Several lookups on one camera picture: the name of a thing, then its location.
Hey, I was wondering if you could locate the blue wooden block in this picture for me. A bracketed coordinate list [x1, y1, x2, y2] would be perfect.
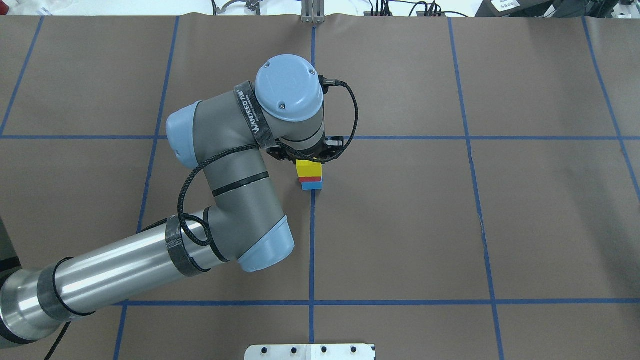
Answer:
[301, 180, 323, 191]

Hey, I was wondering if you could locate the red wooden block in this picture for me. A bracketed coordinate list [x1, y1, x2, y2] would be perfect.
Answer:
[298, 177, 323, 183]

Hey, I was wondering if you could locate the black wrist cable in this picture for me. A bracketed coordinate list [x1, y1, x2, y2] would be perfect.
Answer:
[177, 75, 360, 273]

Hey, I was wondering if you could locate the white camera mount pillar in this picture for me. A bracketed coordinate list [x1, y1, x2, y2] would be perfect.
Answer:
[244, 343, 377, 360]

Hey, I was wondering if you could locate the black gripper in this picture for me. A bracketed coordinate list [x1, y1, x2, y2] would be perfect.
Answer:
[267, 136, 346, 164]

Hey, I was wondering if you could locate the aluminium frame post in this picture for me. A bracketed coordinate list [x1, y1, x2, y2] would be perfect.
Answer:
[301, 0, 326, 25]

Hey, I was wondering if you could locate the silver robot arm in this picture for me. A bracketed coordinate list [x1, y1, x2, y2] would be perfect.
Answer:
[1, 54, 350, 349]

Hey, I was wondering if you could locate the yellow wooden block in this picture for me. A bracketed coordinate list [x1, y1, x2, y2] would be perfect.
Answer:
[295, 159, 323, 178]

